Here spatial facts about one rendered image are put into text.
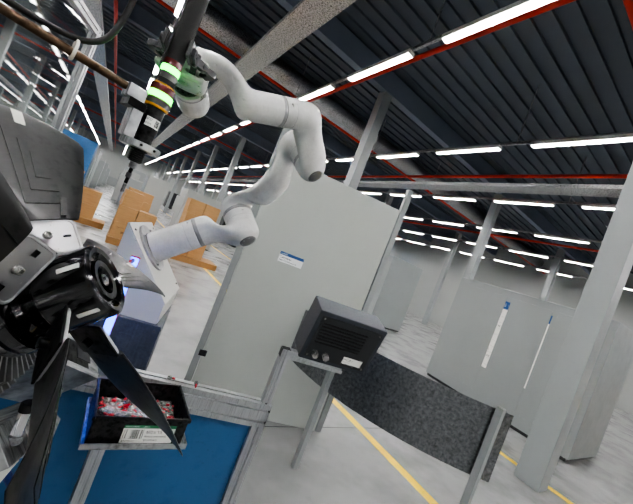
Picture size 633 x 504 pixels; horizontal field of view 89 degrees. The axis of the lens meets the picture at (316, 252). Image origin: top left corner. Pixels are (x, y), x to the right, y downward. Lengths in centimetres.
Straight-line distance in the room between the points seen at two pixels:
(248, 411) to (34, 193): 85
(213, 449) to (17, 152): 98
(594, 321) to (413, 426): 264
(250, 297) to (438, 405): 146
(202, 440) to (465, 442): 152
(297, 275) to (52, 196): 206
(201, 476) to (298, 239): 171
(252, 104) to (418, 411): 186
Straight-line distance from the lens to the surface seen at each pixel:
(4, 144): 76
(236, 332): 262
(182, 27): 76
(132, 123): 69
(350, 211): 267
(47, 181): 73
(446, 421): 224
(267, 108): 102
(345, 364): 120
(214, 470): 133
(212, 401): 118
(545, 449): 445
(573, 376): 435
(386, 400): 222
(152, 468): 132
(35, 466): 41
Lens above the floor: 138
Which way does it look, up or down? 1 degrees up
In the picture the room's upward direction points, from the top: 21 degrees clockwise
